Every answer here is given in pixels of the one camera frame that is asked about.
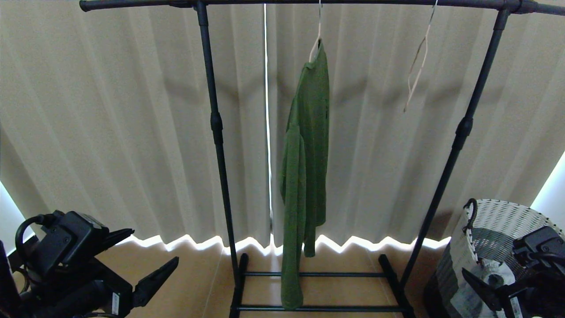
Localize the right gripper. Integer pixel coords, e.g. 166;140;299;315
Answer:
461;265;565;318

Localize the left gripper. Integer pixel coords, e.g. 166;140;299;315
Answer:
26;228;180;318

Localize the pale grey garment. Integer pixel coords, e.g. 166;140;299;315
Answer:
475;258;517;318

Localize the green printed t-shirt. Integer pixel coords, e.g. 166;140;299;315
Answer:
279;39;331;310

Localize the pink clothes hanger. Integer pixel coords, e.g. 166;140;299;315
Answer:
403;0;439;114
308;0;324;63

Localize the white laundry basket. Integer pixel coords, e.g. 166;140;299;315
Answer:
423;198;565;318

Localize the black clothes rack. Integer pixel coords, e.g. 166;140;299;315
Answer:
79;0;565;318

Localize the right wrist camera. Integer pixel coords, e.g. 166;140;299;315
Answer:
512;226;565;273

